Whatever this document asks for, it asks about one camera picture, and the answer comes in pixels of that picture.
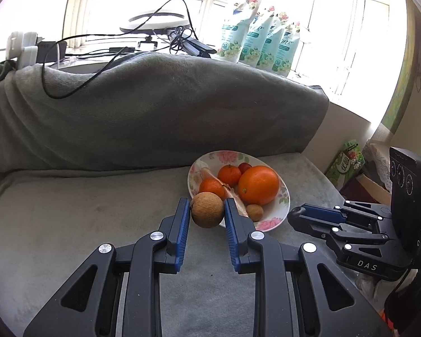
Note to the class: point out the small tangerine with stem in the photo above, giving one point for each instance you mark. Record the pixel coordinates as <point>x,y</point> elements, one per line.
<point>229,175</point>

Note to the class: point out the brown longan fruit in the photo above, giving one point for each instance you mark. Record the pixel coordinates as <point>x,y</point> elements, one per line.
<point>255,212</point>

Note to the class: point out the floral white plate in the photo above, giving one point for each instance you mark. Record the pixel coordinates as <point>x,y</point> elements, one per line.
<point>275,212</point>

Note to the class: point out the white window frame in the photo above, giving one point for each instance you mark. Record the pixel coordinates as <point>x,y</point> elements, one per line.
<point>349,46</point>

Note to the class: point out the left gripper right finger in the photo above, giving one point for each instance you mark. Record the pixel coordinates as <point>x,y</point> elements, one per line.
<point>298,290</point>

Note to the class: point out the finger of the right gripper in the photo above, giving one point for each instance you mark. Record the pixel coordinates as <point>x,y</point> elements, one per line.
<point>326,231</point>
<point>336,212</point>

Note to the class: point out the peeled pomelo segment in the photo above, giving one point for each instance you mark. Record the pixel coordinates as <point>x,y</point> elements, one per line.
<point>231,194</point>

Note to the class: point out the grey blanket backrest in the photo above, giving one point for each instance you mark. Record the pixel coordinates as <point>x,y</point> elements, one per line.
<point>150,110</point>

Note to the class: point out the floral refill pouch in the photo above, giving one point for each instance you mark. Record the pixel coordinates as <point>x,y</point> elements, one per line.
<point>272,42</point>
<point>235,28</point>
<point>284,57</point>
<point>256,36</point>

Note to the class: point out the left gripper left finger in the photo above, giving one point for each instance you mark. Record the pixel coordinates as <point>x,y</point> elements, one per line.
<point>117,280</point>

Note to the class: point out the brown round fruit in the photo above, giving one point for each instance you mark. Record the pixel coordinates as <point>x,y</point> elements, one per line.
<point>207,210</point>

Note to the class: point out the white ring light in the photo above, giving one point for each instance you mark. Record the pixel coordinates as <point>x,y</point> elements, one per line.
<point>159,23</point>

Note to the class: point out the large orange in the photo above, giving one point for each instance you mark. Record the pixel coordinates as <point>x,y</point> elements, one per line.
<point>258,185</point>

